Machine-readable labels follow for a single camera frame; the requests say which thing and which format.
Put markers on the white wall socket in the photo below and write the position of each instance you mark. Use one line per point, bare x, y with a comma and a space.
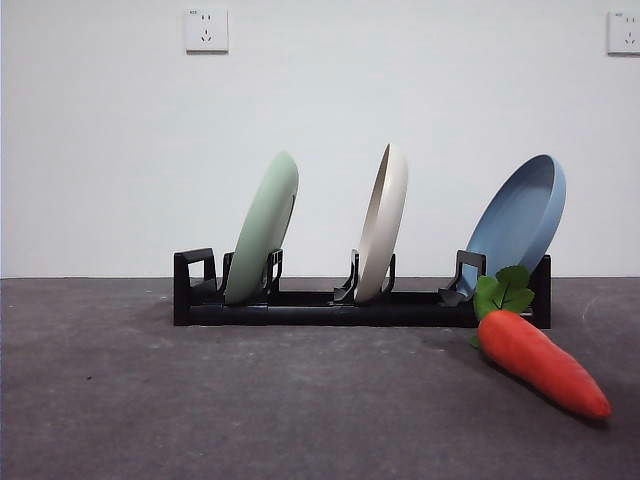
207, 30
625, 32

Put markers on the beige plate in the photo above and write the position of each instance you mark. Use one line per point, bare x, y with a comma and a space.
385, 225

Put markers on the green plate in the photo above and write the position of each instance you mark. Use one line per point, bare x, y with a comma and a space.
260, 225

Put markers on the black plate rack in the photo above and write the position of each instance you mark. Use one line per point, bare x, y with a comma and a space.
310, 315

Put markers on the orange carrot with green leaves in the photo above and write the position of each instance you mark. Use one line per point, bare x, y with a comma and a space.
530, 355

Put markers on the blue plate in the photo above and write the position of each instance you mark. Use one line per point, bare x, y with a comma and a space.
515, 220

